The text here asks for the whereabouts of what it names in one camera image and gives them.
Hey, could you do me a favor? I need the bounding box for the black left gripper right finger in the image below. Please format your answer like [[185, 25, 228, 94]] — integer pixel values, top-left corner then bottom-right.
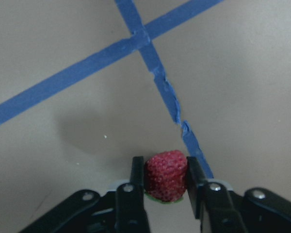
[[186, 156, 247, 233]]

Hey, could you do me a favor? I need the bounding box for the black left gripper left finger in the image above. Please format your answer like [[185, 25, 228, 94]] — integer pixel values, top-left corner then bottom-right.
[[115, 156, 150, 233]]

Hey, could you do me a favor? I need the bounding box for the red strawberry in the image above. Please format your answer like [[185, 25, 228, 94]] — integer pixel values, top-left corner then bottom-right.
[[144, 150, 188, 203]]

